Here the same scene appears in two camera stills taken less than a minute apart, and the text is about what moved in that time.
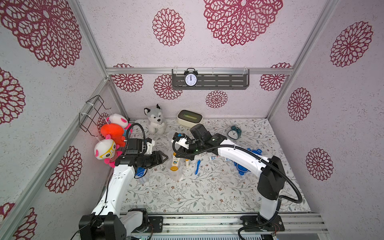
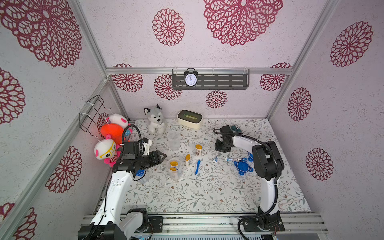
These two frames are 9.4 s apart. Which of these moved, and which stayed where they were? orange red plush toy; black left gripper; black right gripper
Moved: black right gripper
Stayed: black left gripper; orange red plush toy
